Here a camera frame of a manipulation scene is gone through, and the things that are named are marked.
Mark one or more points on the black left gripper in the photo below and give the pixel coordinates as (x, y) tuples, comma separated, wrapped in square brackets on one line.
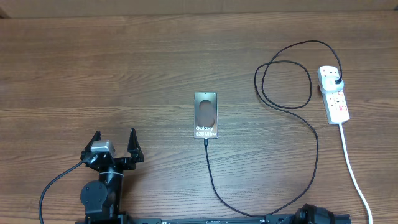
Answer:
[(133, 149)]

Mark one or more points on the Galaxy smartphone with reflective screen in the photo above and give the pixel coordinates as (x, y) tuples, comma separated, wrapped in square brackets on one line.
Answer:
[(206, 115)]

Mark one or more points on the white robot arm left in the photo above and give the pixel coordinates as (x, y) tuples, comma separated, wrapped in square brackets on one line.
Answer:
[(102, 198)]

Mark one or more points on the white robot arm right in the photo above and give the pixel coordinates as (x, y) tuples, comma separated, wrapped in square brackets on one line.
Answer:
[(307, 214)]

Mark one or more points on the white charger plug adapter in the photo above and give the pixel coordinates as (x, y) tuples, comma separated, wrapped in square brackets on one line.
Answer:
[(329, 85)]

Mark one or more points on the white power strip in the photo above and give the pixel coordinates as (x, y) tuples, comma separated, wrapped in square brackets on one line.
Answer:
[(335, 103)]

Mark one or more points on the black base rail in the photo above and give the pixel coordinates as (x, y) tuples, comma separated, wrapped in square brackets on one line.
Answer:
[(271, 219)]

